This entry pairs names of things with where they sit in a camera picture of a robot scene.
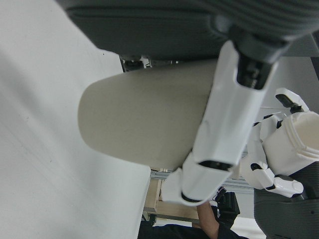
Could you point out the wooden box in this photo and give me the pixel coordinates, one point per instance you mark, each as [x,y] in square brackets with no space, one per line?
[174,210]

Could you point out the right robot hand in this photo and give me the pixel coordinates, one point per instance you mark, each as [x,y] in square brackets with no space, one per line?
[286,214]

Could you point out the beige cup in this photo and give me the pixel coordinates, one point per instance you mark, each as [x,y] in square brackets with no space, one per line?
[139,112]

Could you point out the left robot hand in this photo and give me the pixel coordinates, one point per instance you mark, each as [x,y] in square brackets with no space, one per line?
[234,112]

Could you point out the person in black clothes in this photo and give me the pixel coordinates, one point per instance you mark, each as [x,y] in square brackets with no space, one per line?
[174,232]

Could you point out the white paper cup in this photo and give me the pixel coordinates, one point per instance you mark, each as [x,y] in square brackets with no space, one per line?
[286,149]

